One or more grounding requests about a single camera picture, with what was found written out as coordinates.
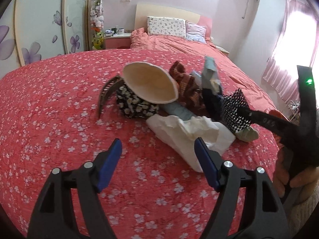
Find white tissue paper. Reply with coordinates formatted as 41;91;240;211
146;114;235;173

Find black white dotted sock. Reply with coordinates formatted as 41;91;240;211
221;88;251;133

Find dark blue snack bag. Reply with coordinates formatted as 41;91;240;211
191;56;224;121

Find black floral cloth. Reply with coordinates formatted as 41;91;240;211
116;84;160;118

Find brown plaid scrunchie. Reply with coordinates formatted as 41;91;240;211
169;61;207;116

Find orange white paper cup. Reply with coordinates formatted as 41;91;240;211
122;62;178;104

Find person right hand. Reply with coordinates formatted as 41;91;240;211
272;146;319;205

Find pink window curtains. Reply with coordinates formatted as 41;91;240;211
262;0;318;101

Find red floral table cloth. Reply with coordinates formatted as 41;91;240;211
0;48;280;239

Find brown hair band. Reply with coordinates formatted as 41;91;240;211
97;75;124;118

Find bed with pink duvet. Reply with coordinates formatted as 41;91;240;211
130;27;276;112

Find right bedside nightstand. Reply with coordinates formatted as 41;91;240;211
215;45;229;57

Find pink white left nightstand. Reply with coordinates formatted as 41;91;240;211
104;33;131;49

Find striped pink pillow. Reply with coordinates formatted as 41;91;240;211
186;21;207;44

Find white mug on nightstand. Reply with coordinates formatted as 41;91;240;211
117;28;125;35

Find floral white pillow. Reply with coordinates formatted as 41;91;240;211
147;16;186;38

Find hanging plush toy holder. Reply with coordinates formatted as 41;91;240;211
90;0;104;50

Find sliding wardrobe with flowers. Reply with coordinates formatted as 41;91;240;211
1;0;89;77

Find beige pink headboard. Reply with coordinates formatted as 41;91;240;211
134;3;213;37

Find white wire rack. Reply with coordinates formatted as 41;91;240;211
284;100;300;121

